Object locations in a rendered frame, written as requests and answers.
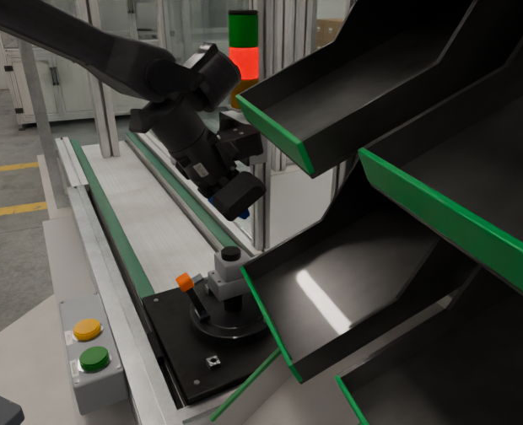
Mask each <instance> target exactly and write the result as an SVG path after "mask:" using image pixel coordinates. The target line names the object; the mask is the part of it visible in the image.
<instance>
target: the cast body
mask: <svg viewBox="0 0 523 425"><path fill-rule="evenodd" d="M251 260H252V259H251V258H250V257H249V255H248V254H247V253H246V252H245V251H244V250H243V249H242V248H241V247H236V246H227V247H224V248H223V249H222V250H221V251H220V252H217V253H215V254H214V266H215V270H212V271H210V272H208V286H209V288H210V289H211V291H212V292H213V294H214V295H215V297H216V298H217V299H218V301H219V302H220V301H223V300H226V299H231V298H233V297H236V296H239V295H241V294H244V293H249V292H251V290H250V288H249V286H248V284H247V282H246V280H245V278H244V276H243V274H242V272H241V270H240V266H242V265H244V264H245V263H247V262H248V261H251Z"/></svg>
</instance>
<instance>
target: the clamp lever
mask: <svg viewBox="0 0 523 425"><path fill-rule="evenodd" d="M175 280H176V282H177V283H178V285H179V287H180V288H181V291H182V292H186V293H187V295H188V297H189V298H190V300H191V301H192V303H193V305H194V306H195V308H196V310H197V312H198V314H199V315H204V314H205V313H206V312H207V311H206V309H205V308H204V306H203V304H202V302H201V300H200V299H199V298H198V296H197V293H196V292H195V290H194V288H193V287H195V286H196V285H197V284H199V283H200V282H202V281H204V278H203V276H202V275H201V273H199V274H197V275H196V276H195V277H193V278H190V276H189V275H188V273H187V272H185V273H183V274H182V275H180V276H178V277H177V278H176V279H175Z"/></svg>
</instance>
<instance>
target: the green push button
mask: <svg viewBox="0 0 523 425"><path fill-rule="evenodd" d="M108 361H109V353H108V350H107V349H106V348H105V347H91V348H89V349H87V350H85V351H84V352H83V353H82V354H81V356H80V358H79V362H80V366H81V368H82V369H84V370H87V371H94V370H97V369H100V368H102V367H104V366H105V365H106V364H107V362H108Z"/></svg>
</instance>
